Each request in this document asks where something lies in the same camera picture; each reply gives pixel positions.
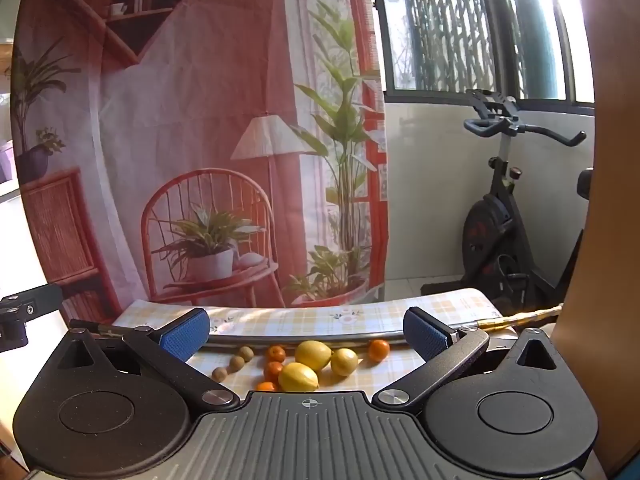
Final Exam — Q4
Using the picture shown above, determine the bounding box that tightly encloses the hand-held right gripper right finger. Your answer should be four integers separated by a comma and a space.
374, 306, 566, 407

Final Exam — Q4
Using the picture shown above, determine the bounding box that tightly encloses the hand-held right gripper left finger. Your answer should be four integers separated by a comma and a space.
52, 308, 241, 411

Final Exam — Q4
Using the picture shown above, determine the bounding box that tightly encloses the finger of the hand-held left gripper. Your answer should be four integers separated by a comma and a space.
0, 284, 63, 352

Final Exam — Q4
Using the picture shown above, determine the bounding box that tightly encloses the round yellow citrus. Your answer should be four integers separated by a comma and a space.
330, 348, 359, 377

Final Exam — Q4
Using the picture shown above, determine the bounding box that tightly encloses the yellow lemon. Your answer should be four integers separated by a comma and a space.
294, 340, 333, 372
278, 362, 320, 392

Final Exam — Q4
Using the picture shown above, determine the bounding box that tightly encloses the white cabinet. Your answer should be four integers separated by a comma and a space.
0, 180, 51, 311

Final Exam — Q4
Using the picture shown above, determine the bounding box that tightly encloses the long metal pole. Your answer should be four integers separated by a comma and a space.
69, 302, 565, 348

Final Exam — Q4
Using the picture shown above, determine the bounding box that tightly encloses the checked floral tablecloth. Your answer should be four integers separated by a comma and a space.
112, 287, 516, 393

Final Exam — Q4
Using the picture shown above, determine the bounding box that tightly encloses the black exercise bike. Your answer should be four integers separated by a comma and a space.
420, 89, 596, 311

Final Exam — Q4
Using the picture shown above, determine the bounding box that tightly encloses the brown wooden panel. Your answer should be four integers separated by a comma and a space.
552, 0, 640, 480

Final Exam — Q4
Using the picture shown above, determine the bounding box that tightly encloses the printed room backdrop cloth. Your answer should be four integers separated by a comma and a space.
12, 0, 391, 311

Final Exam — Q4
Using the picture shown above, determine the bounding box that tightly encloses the window with lattice grille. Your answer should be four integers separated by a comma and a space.
370, 0, 598, 111

